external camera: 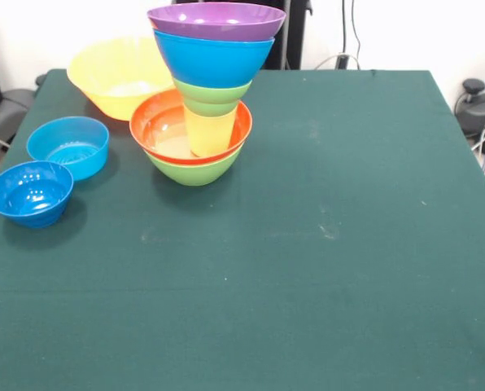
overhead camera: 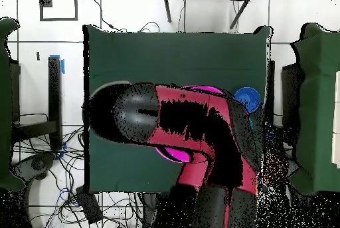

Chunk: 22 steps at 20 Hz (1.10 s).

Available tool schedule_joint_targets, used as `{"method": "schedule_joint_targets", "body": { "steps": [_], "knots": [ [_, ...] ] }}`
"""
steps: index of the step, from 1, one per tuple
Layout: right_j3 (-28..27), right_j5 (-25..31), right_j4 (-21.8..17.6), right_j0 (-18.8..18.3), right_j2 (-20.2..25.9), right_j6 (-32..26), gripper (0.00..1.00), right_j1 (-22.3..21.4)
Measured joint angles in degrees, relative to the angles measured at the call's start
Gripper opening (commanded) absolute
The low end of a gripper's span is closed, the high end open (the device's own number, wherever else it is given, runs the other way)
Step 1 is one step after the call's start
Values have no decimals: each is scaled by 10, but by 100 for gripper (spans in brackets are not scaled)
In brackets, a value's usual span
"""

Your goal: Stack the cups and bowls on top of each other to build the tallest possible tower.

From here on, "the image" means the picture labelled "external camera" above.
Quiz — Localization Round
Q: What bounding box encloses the small green ribbed bowl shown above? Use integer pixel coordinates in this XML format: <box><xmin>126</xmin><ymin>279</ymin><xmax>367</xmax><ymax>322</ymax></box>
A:
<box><xmin>172</xmin><ymin>77</ymin><xmax>253</xmax><ymax>117</ymax></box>

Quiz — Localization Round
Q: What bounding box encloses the dark green table cloth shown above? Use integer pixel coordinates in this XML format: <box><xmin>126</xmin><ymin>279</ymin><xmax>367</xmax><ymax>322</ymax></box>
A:
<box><xmin>0</xmin><ymin>68</ymin><xmax>485</xmax><ymax>391</ymax></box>

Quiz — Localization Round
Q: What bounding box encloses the small dark blue bowl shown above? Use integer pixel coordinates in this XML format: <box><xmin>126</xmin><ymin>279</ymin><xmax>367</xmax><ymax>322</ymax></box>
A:
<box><xmin>0</xmin><ymin>160</ymin><xmax>74</xmax><ymax>229</ymax></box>

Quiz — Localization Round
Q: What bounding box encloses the translucent teal plastic bowl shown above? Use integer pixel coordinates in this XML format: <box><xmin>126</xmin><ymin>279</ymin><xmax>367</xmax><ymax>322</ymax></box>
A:
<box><xmin>25</xmin><ymin>116</ymin><xmax>111</xmax><ymax>182</ymax></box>

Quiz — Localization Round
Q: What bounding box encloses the yellow plastic cup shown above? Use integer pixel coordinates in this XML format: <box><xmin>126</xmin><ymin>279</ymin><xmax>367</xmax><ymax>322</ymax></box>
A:
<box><xmin>184</xmin><ymin>108</ymin><xmax>238</xmax><ymax>158</ymax></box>

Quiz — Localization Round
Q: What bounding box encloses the black pedestal foot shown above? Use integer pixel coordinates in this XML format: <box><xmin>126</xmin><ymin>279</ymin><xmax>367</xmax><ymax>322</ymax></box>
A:
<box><xmin>453</xmin><ymin>78</ymin><xmax>485</xmax><ymax>138</ymax></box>
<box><xmin>0</xmin><ymin>87</ymin><xmax>36</xmax><ymax>138</ymax></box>

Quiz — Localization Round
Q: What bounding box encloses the large green plastic bowl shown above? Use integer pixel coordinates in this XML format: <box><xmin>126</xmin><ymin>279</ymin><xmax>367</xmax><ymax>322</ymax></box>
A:
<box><xmin>143</xmin><ymin>143</ymin><xmax>244</xmax><ymax>187</ymax></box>

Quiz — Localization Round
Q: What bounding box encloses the purple plastic bowl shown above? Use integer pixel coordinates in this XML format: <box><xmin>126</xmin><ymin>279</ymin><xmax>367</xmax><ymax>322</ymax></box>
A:
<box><xmin>146</xmin><ymin>2</ymin><xmax>287</xmax><ymax>42</ymax></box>

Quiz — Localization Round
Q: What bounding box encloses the black wall cable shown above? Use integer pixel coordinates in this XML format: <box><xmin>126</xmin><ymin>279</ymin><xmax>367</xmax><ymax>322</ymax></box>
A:
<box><xmin>341</xmin><ymin>0</ymin><xmax>362</xmax><ymax>69</ymax></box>

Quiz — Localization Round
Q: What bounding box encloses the red plastic bowl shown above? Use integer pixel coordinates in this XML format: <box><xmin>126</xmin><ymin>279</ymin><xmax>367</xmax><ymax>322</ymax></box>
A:
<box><xmin>129</xmin><ymin>88</ymin><xmax>253</xmax><ymax>166</ymax></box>

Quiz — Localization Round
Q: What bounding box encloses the orange plastic bowl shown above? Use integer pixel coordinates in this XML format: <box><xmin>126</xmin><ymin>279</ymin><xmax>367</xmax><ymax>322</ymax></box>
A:
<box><xmin>66</xmin><ymin>36</ymin><xmax>177</xmax><ymax>122</ymax></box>

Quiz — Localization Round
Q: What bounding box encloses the bright blue plastic bowl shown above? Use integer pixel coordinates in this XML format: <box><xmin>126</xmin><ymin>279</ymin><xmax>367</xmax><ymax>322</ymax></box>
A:
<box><xmin>152</xmin><ymin>30</ymin><xmax>276</xmax><ymax>90</ymax></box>

